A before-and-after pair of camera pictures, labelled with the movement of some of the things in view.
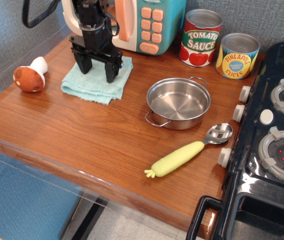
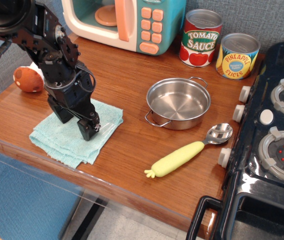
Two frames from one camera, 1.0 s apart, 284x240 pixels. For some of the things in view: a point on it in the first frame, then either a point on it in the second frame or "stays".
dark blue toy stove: (262, 199) stays
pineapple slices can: (237, 56) stays
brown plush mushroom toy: (31, 78) stays
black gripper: (96, 42) → (73, 90)
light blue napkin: (94, 85) → (64, 141)
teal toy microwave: (148, 27) stays
